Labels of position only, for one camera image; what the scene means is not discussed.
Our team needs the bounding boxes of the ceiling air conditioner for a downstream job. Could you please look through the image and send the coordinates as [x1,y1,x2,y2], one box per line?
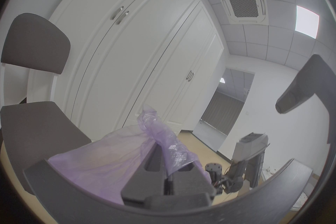
[215,0,270,25]

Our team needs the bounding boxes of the dark grey white-framed chair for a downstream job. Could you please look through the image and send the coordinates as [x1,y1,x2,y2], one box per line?
[0,13,92,196]

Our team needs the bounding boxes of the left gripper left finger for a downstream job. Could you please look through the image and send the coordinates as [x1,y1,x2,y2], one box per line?
[121,144,167,206]

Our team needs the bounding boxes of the square ceiling light panel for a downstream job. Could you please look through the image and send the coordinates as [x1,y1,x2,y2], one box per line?
[295,5,320,40]

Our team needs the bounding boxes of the white wardrobe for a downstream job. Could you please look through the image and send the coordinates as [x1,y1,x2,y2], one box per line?
[27,0,225,142]

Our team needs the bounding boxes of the purple plastic bag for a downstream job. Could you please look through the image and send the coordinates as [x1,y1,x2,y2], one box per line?
[48,103,203,204]

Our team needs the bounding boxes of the grey curtain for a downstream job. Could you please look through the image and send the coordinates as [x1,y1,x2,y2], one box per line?
[203,92,245,137]

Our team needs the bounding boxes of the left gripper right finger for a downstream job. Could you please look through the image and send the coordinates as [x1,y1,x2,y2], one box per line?
[144,160,217,208]

